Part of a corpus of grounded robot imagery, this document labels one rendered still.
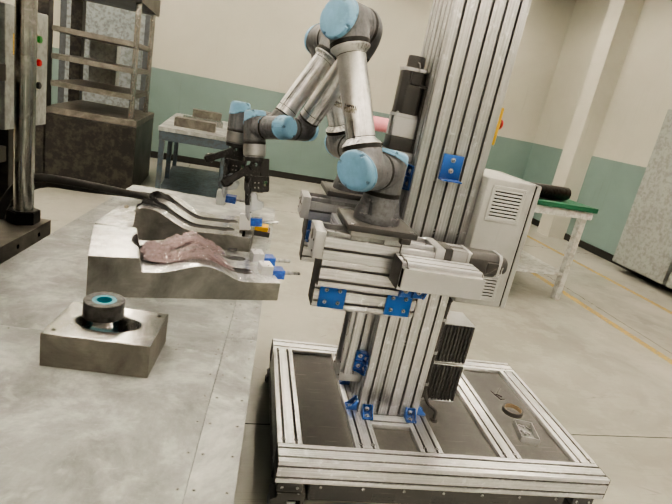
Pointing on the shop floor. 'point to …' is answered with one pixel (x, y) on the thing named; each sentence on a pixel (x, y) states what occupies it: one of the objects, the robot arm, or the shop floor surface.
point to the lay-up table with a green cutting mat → (557, 196)
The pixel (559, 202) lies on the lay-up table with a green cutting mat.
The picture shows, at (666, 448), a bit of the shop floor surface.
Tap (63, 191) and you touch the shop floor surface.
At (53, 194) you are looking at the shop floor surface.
